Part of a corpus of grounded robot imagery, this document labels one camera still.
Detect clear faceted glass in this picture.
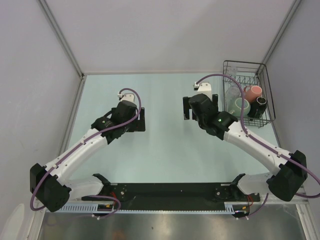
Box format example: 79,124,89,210
227,65,238,78
225,85,241,105

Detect pink ceramic mug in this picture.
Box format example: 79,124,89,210
243,85,263,103

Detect black ceramic mug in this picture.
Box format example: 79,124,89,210
247,96,268,119

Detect dark wire dish rack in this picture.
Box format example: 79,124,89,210
223,60,276,128

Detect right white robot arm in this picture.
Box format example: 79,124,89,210
182,93,308,202

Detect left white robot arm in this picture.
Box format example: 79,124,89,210
29,100,146,212

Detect green glazed ceramic mug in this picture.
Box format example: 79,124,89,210
227,97,251,117

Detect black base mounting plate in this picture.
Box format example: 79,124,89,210
93,173,261,211

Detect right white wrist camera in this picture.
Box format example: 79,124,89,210
193,82,212,98

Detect white slotted cable duct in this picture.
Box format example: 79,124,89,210
56,203,248,215

